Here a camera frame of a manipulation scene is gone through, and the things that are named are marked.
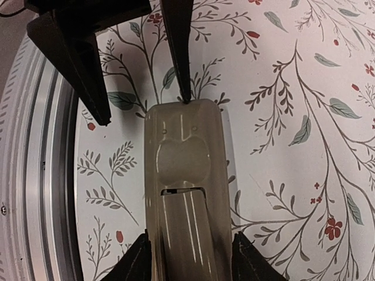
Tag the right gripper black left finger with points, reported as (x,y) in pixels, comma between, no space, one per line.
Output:
(136,264)

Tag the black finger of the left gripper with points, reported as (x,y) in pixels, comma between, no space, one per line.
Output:
(65,32)
(177,16)

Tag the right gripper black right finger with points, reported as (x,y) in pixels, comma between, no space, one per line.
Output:
(247,263)

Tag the grey remote control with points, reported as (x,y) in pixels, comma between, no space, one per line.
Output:
(184,149)

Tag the grey battery compartment cover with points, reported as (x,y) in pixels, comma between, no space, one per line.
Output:
(187,238)

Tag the floral patterned table mat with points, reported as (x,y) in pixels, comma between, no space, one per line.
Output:
(295,83)

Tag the aluminium front rail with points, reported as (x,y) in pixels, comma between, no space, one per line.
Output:
(38,219)

